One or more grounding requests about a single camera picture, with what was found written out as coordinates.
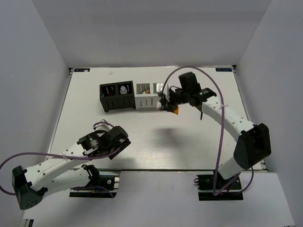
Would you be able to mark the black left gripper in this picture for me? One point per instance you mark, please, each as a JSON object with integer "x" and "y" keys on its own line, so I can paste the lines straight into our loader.
{"x": 123, "y": 144}

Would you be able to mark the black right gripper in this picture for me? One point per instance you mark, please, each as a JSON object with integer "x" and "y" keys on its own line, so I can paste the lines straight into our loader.
{"x": 169, "y": 108}

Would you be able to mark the orange sunscreen tube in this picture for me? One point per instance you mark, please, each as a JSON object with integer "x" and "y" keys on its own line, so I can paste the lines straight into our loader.
{"x": 176, "y": 111}

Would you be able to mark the clear plastic bottle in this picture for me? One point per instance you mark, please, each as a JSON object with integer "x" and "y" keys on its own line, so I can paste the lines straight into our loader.
{"x": 123, "y": 90}

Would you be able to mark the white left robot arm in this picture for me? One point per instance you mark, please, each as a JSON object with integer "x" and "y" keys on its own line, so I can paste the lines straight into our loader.
{"x": 70, "y": 170}

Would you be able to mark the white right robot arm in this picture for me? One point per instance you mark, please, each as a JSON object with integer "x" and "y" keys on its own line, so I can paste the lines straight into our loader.
{"x": 252, "y": 140}

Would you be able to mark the white slotted organizer box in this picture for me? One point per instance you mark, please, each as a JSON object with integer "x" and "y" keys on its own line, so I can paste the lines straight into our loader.
{"x": 146, "y": 101}

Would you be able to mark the black slotted organizer box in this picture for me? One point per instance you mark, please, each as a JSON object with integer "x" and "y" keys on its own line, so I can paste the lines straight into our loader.
{"x": 111, "y": 99}

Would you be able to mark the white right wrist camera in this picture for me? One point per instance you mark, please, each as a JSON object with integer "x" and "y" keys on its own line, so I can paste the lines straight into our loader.
{"x": 160, "y": 87}

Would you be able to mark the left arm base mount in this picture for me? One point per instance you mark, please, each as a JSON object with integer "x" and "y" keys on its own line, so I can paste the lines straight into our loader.
{"x": 100, "y": 185}

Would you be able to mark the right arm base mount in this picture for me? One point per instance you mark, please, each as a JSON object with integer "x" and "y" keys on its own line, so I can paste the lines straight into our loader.
{"x": 205, "y": 184}

